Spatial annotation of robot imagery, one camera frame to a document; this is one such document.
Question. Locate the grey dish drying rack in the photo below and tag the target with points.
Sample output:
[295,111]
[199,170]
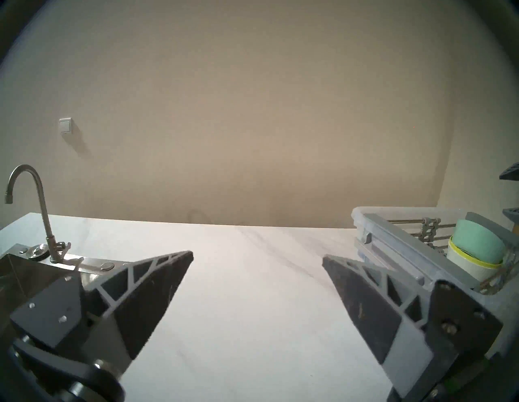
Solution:
[405,239]

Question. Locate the mint green plastic bowl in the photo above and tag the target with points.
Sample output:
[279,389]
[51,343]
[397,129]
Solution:
[476,243]

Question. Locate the yellow plastic bowl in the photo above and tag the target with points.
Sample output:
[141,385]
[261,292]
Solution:
[466,256]

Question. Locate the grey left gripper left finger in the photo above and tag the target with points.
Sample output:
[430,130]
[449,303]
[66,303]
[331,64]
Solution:
[138,308]

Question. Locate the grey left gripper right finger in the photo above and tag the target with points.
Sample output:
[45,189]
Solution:
[373,312]

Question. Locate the clear plastic storage box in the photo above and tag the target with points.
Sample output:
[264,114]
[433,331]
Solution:
[365,227]

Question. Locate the steel gooseneck faucet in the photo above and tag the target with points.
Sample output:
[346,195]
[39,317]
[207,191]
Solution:
[44,210]

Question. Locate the stainless steel sink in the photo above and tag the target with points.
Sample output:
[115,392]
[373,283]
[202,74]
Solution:
[24,271]

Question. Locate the cream white plastic bowl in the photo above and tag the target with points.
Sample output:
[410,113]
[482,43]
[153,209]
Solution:
[470,269]

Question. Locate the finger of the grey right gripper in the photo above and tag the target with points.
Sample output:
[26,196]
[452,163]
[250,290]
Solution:
[511,172]
[511,214]

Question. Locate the white wall switch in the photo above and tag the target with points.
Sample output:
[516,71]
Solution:
[66,126]

